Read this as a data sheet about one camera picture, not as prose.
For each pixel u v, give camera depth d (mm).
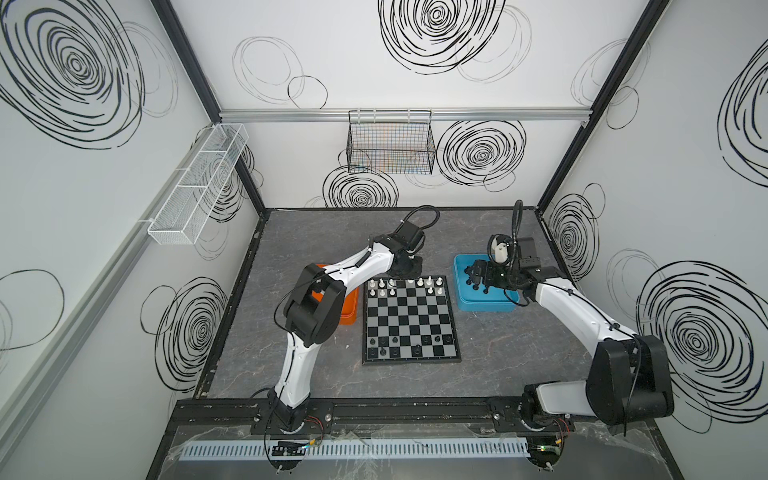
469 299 925
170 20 721
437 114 1831
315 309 524
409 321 888
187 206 748
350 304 886
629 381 418
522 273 652
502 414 738
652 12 720
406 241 750
